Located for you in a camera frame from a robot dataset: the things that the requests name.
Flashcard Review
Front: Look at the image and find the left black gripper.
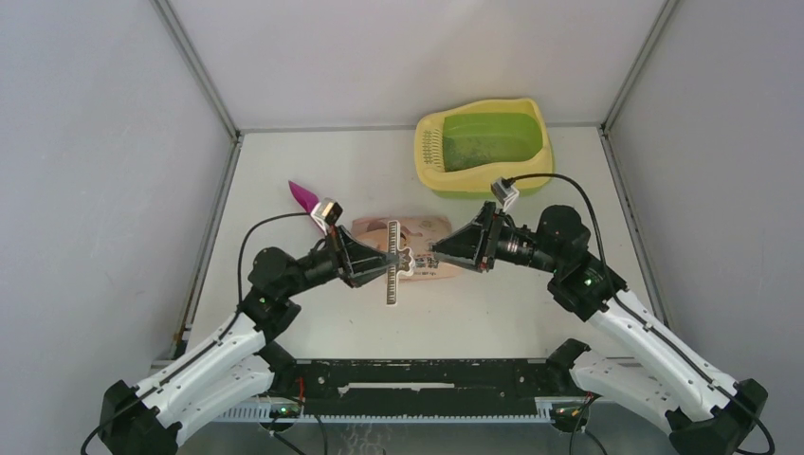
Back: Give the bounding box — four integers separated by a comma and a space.
282, 226, 400, 299

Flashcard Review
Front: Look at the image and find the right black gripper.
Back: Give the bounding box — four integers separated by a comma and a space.
428, 202, 560, 275

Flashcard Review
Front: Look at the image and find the black sealing clip strip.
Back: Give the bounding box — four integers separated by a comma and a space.
386, 220, 415, 306

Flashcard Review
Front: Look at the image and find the pink cat litter bag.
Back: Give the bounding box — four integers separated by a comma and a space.
350, 215, 461, 281

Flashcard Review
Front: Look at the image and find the magenta plastic scoop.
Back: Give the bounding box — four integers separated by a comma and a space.
287, 180, 320, 213

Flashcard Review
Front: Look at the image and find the yellow green litter box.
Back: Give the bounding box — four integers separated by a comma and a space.
413, 98, 556, 198

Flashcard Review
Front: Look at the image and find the green cat litter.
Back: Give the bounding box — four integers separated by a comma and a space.
443, 131, 543, 173

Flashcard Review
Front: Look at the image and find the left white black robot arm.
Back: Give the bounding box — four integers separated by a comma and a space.
90, 226, 414, 454

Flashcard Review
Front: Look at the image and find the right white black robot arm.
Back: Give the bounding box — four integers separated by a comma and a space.
430, 202, 768, 454

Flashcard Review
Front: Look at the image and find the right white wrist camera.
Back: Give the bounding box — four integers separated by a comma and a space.
490, 177, 521, 212

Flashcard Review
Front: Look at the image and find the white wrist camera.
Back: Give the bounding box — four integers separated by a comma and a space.
309, 198, 343, 235
490, 177, 521, 212

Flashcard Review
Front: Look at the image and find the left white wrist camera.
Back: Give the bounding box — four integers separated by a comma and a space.
309, 198, 343, 235

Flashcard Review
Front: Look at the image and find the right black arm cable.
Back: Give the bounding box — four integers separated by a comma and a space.
502, 173, 777, 455

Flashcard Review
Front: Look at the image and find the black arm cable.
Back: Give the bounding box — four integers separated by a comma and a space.
502, 173, 777, 455
79, 211, 316, 455

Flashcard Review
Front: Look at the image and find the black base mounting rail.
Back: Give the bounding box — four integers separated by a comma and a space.
271, 358, 587, 413

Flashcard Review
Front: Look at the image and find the white slotted cable duct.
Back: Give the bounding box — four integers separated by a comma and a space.
212, 401, 555, 424

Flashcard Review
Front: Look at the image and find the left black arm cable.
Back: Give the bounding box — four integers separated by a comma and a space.
79, 211, 316, 455

